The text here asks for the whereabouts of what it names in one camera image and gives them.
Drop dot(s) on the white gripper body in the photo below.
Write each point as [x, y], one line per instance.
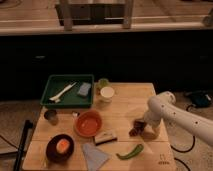
[151, 132]

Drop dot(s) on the dark purple grape bunch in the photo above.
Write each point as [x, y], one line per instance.
[138, 127]

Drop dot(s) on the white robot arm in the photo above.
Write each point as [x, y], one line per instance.
[162, 106]

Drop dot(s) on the red bowl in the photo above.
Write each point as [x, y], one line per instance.
[88, 123]

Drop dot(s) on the dark brown bowl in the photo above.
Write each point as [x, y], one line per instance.
[51, 152]

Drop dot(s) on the green chili pepper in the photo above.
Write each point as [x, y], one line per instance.
[136, 151]

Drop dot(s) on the whiteboard eraser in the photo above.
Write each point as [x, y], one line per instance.
[104, 137]

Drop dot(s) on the blue cloth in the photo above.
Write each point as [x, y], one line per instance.
[94, 157]

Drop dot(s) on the white lidded jar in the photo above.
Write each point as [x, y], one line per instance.
[107, 93]

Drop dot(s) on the blue black device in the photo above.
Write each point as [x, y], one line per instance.
[199, 98]

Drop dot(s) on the green cup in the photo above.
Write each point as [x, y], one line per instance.
[103, 82]

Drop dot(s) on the blue sponge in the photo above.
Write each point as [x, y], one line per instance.
[84, 89]

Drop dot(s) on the orange fruit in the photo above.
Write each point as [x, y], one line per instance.
[62, 146]

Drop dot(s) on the green plastic tray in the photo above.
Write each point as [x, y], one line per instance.
[70, 98]

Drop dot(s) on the small metal cup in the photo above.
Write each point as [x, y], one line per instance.
[51, 116]

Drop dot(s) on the white brush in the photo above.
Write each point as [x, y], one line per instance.
[56, 98]

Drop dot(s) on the black stand pole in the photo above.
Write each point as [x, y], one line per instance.
[27, 126]

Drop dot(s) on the wooden chair legs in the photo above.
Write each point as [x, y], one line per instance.
[85, 13]

